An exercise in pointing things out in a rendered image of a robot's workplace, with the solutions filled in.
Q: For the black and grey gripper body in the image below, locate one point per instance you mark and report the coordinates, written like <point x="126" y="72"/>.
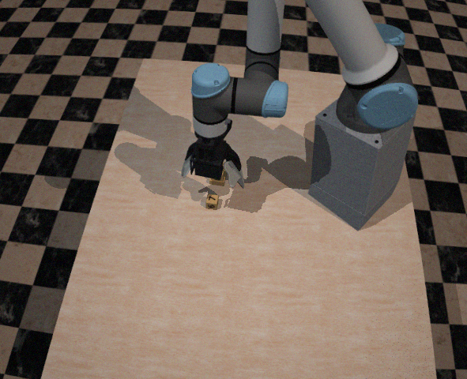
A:
<point x="210" y="166"/>

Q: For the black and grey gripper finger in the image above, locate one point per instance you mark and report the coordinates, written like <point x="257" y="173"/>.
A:
<point x="233" y="168"/>
<point x="186" y="164"/>

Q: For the brown wooden tray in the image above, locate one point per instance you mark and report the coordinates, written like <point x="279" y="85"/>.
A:
<point x="218" y="183"/>

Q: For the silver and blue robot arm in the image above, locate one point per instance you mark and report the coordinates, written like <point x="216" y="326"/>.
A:
<point x="373" y="71"/>

